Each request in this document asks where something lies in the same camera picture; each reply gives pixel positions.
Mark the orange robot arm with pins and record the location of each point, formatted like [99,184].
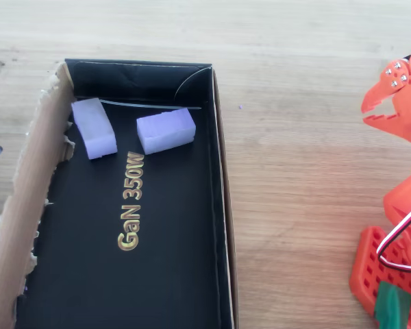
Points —
[402,202]

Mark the black cardboard box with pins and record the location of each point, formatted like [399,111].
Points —
[164,212]

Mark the purple foam block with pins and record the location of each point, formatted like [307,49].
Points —
[94,130]
[166,132]

